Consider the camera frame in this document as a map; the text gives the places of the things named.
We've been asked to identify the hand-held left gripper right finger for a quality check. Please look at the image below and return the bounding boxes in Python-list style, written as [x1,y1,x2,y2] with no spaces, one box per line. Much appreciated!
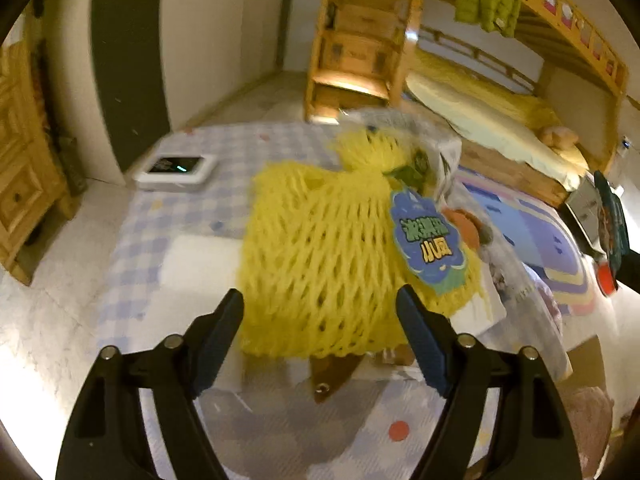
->
[395,284,583,480]

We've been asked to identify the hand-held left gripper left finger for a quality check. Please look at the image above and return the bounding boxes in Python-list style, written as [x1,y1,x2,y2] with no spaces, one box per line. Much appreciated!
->
[55,288,246,480]

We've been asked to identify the brown plastic cutter guard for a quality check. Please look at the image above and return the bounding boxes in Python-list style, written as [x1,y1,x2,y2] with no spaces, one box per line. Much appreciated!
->
[309,352,368,405]

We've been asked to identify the yellow foam fruit net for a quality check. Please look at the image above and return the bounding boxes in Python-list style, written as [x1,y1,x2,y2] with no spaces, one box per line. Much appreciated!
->
[239,127,491,360]

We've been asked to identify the white foam sheet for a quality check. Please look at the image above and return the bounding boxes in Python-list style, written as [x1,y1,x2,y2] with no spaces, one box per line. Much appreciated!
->
[159,234,246,296]

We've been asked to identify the blue printed tag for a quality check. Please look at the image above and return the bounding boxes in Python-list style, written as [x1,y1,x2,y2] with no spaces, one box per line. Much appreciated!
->
[389,187,473,296]

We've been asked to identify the clear printed plastic wrapper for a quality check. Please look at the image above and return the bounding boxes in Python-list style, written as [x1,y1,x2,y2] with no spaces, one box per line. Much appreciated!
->
[340,107,573,381]

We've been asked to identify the blue checkered tablecloth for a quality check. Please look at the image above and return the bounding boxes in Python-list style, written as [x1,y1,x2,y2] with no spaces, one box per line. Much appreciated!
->
[95,122,566,480]

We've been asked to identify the pastel patterned rug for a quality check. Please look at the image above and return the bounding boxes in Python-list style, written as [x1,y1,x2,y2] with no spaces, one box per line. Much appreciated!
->
[455,165,598,316]

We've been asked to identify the cardboard box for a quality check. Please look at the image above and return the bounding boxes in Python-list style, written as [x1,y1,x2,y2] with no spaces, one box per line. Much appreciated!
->
[567,335,610,392]

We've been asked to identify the white electronic device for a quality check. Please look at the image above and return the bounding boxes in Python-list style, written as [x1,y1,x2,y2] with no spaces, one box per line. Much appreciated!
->
[132,152,218,192]

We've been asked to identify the red box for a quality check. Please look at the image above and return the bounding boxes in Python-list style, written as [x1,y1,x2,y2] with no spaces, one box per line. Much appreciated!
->
[597,260,619,297]

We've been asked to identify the grey nightstand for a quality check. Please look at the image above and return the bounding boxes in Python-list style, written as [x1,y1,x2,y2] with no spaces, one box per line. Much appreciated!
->
[565,177,608,256]

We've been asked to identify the dark teal-edged object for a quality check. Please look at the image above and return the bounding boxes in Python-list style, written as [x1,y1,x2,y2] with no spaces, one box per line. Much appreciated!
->
[592,170,632,271]

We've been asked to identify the yellow bedding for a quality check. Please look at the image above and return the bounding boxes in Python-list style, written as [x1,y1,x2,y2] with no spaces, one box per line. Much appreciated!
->
[405,50,591,191]

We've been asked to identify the tan stuffed toy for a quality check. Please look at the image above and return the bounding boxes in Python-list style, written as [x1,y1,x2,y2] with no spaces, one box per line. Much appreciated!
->
[537,125,581,148]

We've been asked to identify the wooden cabinet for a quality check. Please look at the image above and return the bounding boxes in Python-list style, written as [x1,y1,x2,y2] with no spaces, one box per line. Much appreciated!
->
[0,35,81,286]

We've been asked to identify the wooden bunk bed stairs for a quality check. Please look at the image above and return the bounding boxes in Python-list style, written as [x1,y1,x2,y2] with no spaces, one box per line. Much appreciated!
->
[304,0,426,123]

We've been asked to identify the white wardrobe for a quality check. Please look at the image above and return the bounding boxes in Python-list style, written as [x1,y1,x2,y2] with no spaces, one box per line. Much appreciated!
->
[160,0,321,131]

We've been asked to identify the wooden bunk bed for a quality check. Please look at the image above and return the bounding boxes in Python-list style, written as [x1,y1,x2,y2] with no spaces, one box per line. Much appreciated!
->
[400,0,628,206]

